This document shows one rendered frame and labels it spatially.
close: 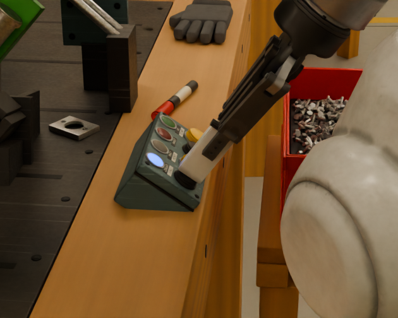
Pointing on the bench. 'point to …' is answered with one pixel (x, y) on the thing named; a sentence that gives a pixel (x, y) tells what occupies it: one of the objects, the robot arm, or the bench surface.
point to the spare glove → (203, 21)
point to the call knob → (186, 179)
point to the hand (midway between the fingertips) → (207, 151)
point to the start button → (194, 134)
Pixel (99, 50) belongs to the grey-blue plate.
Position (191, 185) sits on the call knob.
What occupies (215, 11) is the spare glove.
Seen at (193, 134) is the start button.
